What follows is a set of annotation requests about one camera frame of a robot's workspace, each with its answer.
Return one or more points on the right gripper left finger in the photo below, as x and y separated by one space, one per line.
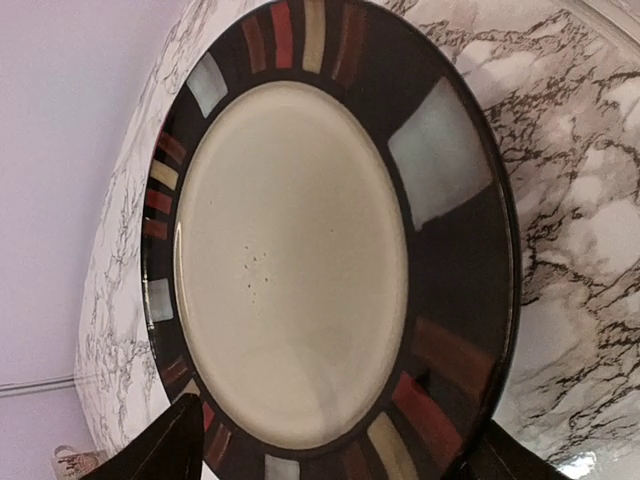
170 448

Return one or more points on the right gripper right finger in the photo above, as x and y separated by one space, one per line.
498 456

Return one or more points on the floral ceramic tumbler cup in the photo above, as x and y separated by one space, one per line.
69 464

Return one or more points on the black rimmed grey plate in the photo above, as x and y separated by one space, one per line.
328 251

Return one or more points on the aluminium front frame rail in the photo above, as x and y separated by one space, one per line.
624 14

